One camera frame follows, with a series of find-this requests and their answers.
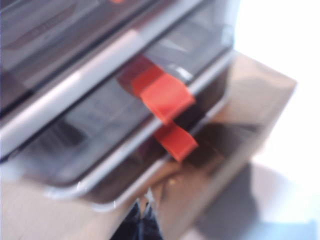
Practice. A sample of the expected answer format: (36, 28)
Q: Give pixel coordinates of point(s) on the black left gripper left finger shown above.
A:
(133, 225)

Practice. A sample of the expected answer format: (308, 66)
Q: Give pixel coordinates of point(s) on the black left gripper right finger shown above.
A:
(151, 225)

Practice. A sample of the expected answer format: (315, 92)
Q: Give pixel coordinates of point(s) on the transparent grey lowest drawer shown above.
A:
(140, 162)

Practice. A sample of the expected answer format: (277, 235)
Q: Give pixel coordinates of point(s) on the wide red drawer tab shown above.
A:
(176, 142)

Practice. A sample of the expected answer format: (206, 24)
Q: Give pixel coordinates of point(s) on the small square red drawer tab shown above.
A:
(165, 97)

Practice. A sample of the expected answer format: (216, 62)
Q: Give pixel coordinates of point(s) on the transparent drawer under cabinet lid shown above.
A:
(50, 32)

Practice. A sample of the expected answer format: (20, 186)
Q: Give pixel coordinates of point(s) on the brown cardboard box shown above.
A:
(250, 112)

